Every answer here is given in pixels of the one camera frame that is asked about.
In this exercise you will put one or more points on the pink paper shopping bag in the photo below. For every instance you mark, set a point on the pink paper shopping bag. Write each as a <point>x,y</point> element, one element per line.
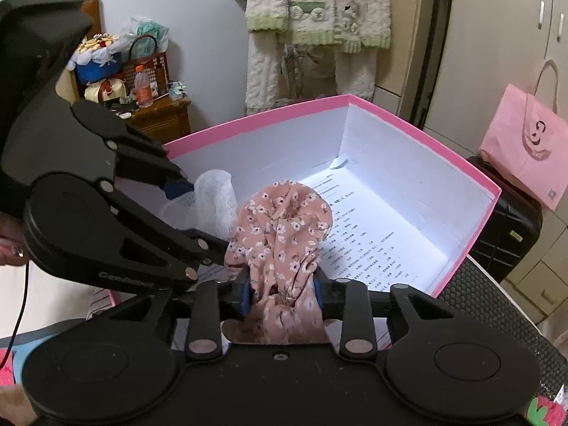
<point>526,142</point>

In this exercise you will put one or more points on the black suitcase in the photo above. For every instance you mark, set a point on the black suitcase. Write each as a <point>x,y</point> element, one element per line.
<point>511,230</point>

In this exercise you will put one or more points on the orange drink bottle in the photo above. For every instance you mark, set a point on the orange drink bottle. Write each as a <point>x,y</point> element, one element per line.
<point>142,87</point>

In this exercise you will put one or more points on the woven basket bag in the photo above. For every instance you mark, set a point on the woven basket bag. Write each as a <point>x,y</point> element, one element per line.
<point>155,64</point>

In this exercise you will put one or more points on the pink strawberry plush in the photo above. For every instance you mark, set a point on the pink strawberry plush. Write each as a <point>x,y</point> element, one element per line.
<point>544,412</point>

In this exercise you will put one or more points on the cream fleece pajama jacket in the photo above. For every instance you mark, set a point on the cream fleece pajama jacket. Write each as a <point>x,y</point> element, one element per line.
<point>352,25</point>

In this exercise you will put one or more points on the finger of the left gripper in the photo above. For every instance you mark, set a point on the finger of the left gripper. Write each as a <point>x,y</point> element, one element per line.
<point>191,247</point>
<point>137,156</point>

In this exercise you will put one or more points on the cream fleece pajama pants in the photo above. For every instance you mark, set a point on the cream fleece pajama pants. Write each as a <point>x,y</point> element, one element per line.
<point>280,74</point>

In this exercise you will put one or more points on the white mesh cloth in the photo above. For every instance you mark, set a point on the white mesh cloth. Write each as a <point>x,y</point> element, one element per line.
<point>208,205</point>

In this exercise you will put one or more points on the wooden nightstand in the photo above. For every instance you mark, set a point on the wooden nightstand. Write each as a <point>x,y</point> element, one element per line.
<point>165,120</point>

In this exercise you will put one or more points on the blue flower bouquet box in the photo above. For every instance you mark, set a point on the blue flower bouquet box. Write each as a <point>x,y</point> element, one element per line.
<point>97,58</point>

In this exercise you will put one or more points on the person's left hand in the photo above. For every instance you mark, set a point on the person's left hand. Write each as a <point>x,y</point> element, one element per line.
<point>12,242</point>

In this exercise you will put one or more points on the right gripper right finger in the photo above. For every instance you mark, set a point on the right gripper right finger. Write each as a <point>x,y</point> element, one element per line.
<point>348,302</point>

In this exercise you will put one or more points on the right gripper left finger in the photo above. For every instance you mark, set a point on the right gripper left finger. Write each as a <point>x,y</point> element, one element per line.
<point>211,304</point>

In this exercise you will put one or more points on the pink cardboard box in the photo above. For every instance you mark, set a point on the pink cardboard box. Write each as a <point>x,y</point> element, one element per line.
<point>406,209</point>

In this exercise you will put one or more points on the white wardrobe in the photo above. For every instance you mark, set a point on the white wardrobe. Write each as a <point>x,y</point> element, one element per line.
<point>496,92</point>

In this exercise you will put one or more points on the pink floral cloth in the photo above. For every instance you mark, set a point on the pink floral cloth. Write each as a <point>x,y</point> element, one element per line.
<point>277,236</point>

